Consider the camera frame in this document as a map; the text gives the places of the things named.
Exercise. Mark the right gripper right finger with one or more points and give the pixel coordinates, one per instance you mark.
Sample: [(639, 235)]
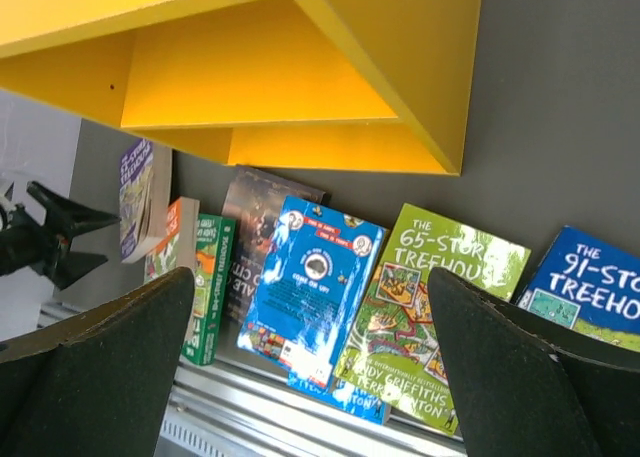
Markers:
[(524, 386)]

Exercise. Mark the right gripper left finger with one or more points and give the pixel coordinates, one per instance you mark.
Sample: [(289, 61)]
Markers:
[(97, 383)]

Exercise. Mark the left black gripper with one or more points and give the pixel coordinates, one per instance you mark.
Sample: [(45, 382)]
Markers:
[(43, 248)]

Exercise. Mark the purple 52-Storey Treehouse book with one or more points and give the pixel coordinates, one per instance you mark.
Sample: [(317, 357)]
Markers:
[(145, 171)]

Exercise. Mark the green 104-Storey Treehouse book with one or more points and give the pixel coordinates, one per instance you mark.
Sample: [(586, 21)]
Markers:
[(214, 248)]

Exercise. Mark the blue back-cover book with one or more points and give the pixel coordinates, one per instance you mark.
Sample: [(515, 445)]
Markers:
[(314, 277)]

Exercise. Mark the orange 78-Storey Treehouse book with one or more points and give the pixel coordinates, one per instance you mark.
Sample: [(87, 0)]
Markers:
[(178, 247)]

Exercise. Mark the blue 91-Storey Treehouse book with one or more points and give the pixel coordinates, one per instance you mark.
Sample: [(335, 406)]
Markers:
[(588, 286)]

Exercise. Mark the lime 65-Storey Treehouse book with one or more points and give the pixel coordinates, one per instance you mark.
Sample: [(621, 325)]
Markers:
[(392, 351)]

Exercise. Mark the light blue 26-Storey Treehouse book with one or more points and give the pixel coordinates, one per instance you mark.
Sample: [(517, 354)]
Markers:
[(345, 397)]

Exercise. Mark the dark Tale of Two Cities book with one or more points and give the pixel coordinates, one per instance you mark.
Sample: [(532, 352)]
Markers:
[(254, 200)]

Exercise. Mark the yellow wooden shelf box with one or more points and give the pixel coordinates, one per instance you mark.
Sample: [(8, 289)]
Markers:
[(355, 85)]

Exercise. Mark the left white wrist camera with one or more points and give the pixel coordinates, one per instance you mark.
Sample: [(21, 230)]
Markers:
[(9, 210)]

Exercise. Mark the aluminium mounting rail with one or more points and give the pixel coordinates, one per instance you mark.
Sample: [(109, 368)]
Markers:
[(241, 405)]

